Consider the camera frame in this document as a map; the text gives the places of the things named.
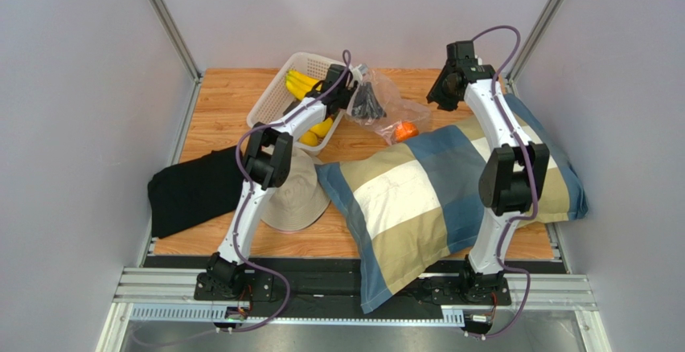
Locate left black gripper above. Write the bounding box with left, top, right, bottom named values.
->
left=338, top=82, right=388, bottom=121

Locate clear zip top bag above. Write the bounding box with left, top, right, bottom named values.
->
left=345, top=69, right=432, bottom=145

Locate orange fake fruit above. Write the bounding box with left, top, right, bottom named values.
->
left=393, top=121, right=420, bottom=143

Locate yellow fake lemon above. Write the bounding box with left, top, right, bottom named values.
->
left=309, top=117, right=334, bottom=139

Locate yellow fake fruit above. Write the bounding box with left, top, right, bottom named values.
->
left=299, top=131, right=319, bottom=147

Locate yellow fake banana bunch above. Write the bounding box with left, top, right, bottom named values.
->
left=285, top=70, right=321, bottom=100

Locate white plastic basket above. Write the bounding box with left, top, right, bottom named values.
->
left=246, top=52, right=363, bottom=156

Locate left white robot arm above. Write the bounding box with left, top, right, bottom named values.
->
left=194, top=63, right=362, bottom=301

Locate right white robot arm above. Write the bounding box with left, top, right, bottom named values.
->
left=427, top=41, right=550, bottom=303

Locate blue beige checkered pillow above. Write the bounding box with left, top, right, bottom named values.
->
left=315, top=93, right=589, bottom=314

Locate beige bucket hat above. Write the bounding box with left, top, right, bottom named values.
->
left=261, top=148, right=330, bottom=232

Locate black folded cloth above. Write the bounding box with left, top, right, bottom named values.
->
left=147, top=146, right=244, bottom=239

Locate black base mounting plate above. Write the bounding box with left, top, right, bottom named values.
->
left=143, top=255, right=568, bottom=321

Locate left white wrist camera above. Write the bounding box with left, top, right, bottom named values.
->
left=351, top=63, right=370, bottom=82

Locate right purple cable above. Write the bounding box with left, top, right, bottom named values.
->
left=464, top=25, right=539, bottom=340

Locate aluminium frame rail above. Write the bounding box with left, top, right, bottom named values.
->
left=96, top=259, right=611, bottom=351

